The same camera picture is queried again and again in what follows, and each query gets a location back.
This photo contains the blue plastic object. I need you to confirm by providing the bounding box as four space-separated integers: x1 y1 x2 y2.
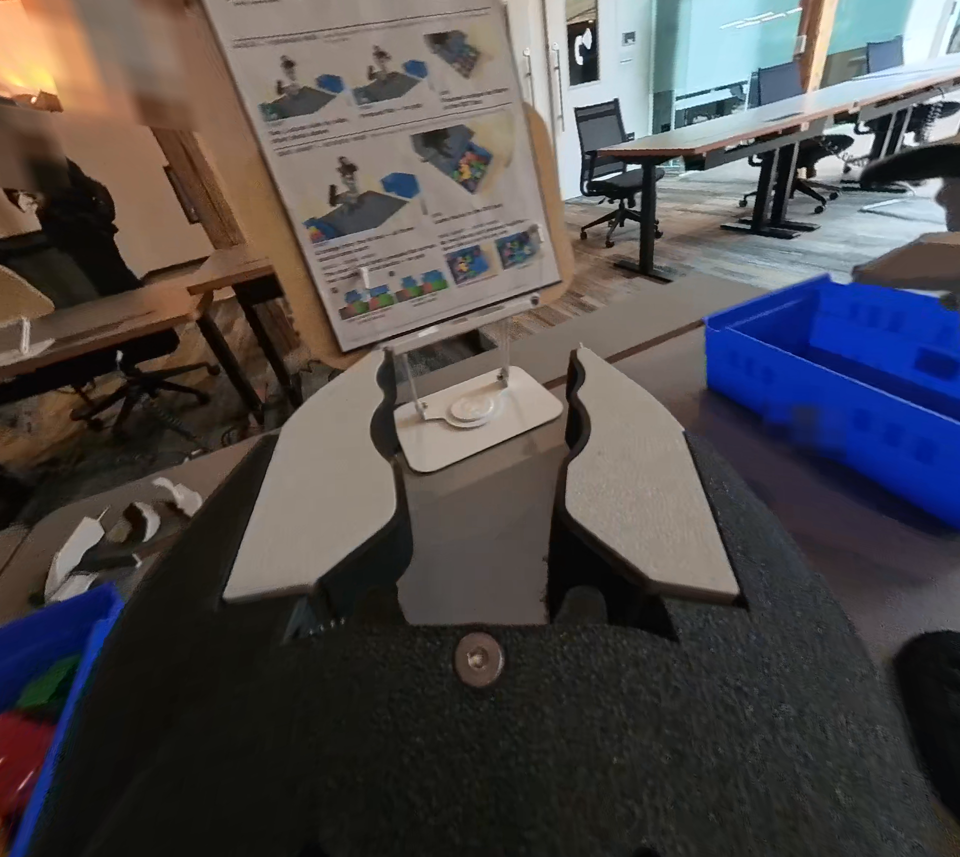
704 271 960 530

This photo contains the white door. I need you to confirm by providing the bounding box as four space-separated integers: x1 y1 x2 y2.
539 0 663 201

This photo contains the black office chair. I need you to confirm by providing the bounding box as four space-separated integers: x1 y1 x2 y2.
740 58 859 216
65 329 222 434
573 98 669 252

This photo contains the wooden table frame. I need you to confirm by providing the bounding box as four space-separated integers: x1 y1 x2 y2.
0 247 289 426

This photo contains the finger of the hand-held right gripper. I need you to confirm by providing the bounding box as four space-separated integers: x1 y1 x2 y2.
852 230 960 300
858 142 960 194

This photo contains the blue plastic bin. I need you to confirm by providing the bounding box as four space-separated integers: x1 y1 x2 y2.
0 583 124 857

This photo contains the pile of mixed mega blocks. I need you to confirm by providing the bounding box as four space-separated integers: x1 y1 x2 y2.
0 652 87 816

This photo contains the printed instruction sheet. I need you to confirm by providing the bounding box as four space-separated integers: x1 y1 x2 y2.
161 0 565 354

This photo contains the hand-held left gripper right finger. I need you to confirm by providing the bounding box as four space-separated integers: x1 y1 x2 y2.
548 344 744 606

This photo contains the long dark table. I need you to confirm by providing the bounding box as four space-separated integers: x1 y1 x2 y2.
596 53 960 287

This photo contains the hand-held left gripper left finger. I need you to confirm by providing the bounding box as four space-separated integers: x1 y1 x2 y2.
222 347 414 606

